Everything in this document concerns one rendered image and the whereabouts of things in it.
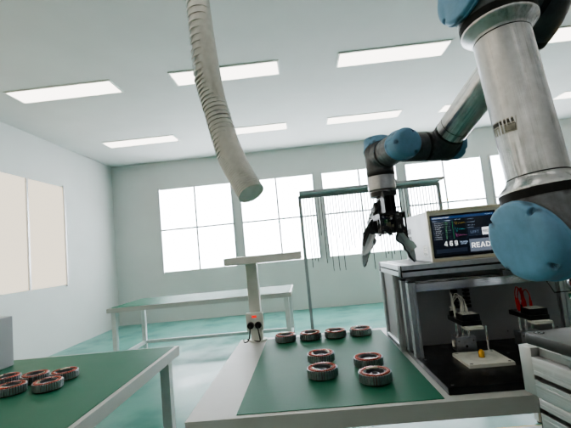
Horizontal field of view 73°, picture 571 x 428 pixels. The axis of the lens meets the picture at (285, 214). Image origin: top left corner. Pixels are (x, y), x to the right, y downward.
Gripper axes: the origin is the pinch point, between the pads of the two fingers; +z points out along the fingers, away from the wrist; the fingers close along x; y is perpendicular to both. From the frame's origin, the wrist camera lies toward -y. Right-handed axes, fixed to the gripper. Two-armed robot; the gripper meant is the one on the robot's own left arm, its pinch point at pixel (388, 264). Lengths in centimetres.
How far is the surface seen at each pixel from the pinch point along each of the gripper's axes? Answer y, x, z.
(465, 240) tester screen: -40, 47, -4
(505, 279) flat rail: -35, 58, 12
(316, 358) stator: -53, -15, 38
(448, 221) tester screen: -41, 41, -12
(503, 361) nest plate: -21, 43, 37
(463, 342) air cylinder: -40, 40, 35
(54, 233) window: -533, -340, -68
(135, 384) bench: -66, -89, 42
